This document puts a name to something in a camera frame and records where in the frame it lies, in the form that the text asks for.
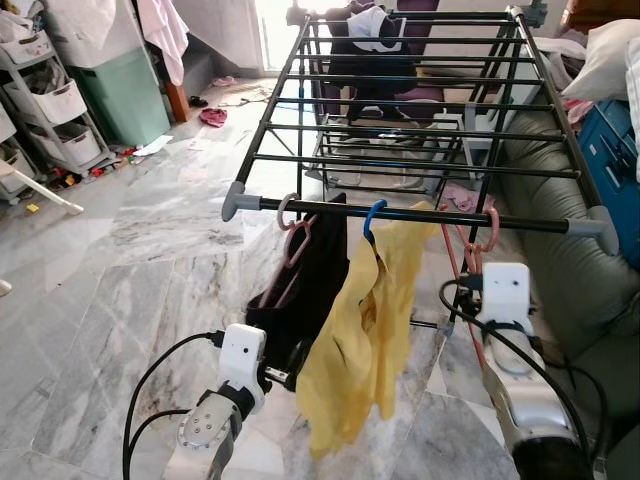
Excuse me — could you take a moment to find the red plastic hanger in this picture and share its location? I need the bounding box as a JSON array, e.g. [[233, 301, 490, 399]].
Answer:
[[437, 204, 502, 372]]

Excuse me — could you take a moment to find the pink plastic hanger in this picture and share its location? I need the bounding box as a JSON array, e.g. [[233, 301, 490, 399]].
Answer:
[[262, 193, 322, 307]]

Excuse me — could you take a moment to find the blue plastic hanger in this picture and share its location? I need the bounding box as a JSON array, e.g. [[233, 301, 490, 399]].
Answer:
[[361, 198, 390, 247]]

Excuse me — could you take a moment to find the black shirt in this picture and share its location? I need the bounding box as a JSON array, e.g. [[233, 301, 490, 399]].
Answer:
[[245, 195, 352, 387]]

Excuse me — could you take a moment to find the yellow polo shirt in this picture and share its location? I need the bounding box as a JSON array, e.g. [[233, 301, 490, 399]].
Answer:
[[295, 200, 442, 462]]

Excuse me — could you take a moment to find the green leather sofa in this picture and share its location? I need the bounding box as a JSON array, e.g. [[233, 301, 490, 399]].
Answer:
[[494, 104, 640, 480]]

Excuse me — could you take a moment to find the pink cloth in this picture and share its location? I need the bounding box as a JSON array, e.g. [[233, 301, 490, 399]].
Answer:
[[440, 183, 497, 214]]

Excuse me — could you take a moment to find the black metal drying rack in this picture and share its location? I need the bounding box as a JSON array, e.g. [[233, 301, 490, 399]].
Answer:
[[221, 4, 622, 259]]

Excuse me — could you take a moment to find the blue storage box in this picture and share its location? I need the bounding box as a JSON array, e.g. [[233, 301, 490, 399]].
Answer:
[[574, 95, 640, 272]]

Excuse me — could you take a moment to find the purple chair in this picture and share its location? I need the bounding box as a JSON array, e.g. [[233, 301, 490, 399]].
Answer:
[[320, 0, 452, 122]]

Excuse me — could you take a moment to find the white paper sheet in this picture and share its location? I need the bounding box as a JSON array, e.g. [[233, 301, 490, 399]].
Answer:
[[134, 135, 174, 157]]

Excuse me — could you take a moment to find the white pillow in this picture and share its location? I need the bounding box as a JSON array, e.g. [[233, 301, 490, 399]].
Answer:
[[625, 40, 640, 113], [559, 18, 640, 104]]

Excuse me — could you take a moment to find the brown wooden cabinet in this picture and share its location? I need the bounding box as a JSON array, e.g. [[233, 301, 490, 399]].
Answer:
[[560, 0, 640, 32]]

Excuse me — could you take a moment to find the green laundry bin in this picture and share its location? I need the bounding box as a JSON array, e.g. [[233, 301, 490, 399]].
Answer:
[[44, 0, 172, 150]]

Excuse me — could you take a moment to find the white drawer trolley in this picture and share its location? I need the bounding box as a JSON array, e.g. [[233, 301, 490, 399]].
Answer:
[[0, 10, 112, 192]]

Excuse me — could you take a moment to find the pink towel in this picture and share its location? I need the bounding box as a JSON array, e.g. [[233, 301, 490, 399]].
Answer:
[[135, 0, 192, 87]]

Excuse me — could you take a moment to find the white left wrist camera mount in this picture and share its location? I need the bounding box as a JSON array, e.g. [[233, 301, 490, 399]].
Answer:
[[218, 322, 270, 394]]

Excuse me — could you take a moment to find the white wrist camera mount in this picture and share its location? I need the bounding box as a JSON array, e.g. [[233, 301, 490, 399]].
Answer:
[[218, 322, 270, 394], [480, 262, 534, 327]]

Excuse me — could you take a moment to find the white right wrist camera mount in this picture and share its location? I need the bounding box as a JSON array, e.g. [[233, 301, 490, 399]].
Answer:
[[480, 262, 534, 327]]

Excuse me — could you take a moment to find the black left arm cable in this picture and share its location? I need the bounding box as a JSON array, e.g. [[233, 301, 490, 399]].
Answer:
[[121, 330, 227, 480]]

